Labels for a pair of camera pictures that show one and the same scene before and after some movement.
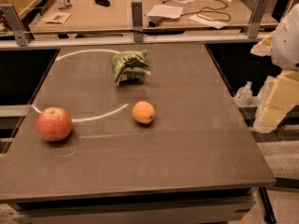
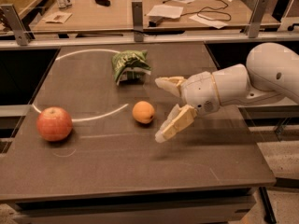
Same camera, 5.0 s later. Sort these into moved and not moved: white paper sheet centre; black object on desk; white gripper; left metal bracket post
Moved: white gripper
Not moved: white paper sheet centre; left metal bracket post; black object on desk
